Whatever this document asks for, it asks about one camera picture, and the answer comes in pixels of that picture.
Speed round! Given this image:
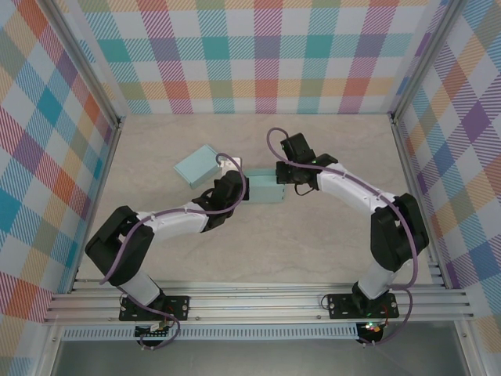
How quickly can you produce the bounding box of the small green circuit board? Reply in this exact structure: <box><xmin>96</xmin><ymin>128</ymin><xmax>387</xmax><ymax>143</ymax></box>
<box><xmin>135</xmin><ymin>321</ymin><xmax>175</xmax><ymax>338</ymax></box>

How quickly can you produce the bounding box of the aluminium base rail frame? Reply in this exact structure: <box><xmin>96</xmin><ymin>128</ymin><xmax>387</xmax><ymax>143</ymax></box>
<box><xmin>45</xmin><ymin>278</ymin><xmax>477</xmax><ymax>324</ymax></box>

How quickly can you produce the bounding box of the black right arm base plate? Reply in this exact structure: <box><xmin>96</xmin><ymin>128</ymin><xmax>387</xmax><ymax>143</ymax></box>
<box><xmin>327</xmin><ymin>292</ymin><xmax>400</xmax><ymax>320</ymax></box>

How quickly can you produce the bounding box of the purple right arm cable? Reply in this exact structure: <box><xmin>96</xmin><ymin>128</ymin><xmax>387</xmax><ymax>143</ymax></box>
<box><xmin>265</xmin><ymin>127</ymin><xmax>419</xmax><ymax>348</ymax></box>

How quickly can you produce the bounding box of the small lit circuit board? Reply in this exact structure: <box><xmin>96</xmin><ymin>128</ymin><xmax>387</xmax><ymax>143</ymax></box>
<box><xmin>358</xmin><ymin>320</ymin><xmax>388</xmax><ymax>338</ymax></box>

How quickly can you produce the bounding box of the slotted white cable duct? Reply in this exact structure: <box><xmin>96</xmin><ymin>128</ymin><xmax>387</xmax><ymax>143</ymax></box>
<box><xmin>62</xmin><ymin>323</ymin><xmax>359</xmax><ymax>342</ymax></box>

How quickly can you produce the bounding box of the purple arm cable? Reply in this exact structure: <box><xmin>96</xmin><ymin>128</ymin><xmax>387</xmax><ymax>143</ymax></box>
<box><xmin>265</xmin><ymin>127</ymin><xmax>419</xmax><ymax>348</ymax></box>
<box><xmin>100</xmin><ymin>153</ymin><xmax>251</xmax><ymax>352</ymax></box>

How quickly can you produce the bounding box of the light blue slotted paper box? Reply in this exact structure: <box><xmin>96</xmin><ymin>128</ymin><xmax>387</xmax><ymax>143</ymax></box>
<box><xmin>244</xmin><ymin>168</ymin><xmax>287</xmax><ymax>205</ymax></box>

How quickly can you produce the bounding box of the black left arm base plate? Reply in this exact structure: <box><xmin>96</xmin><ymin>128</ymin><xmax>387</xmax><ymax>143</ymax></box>
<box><xmin>119</xmin><ymin>295</ymin><xmax>192</xmax><ymax>323</ymax></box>

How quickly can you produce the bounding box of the light blue round-flap paper box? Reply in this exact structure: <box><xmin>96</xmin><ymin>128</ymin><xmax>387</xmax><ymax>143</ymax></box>
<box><xmin>174</xmin><ymin>143</ymin><xmax>222</xmax><ymax>191</ymax></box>

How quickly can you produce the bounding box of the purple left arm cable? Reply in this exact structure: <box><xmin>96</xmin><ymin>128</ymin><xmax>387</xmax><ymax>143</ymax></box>
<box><xmin>100</xmin><ymin>153</ymin><xmax>251</xmax><ymax>352</ymax></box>

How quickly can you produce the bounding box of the aluminium corner post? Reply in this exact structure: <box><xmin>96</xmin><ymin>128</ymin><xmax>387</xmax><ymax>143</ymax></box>
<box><xmin>389</xmin><ymin>0</ymin><xmax>470</xmax><ymax>126</ymax></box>
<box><xmin>41</xmin><ymin>0</ymin><xmax>127</xmax><ymax>130</ymax></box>

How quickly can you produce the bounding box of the aluminium side rail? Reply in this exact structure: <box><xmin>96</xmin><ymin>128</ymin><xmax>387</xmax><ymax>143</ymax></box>
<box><xmin>390</xmin><ymin>113</ymin><xmax>449</xmax><ymax>291</ymax></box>
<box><xmin>70</xmin><ymin>117</ymin><xmax>127</xmax><ymax>293</ymax></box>

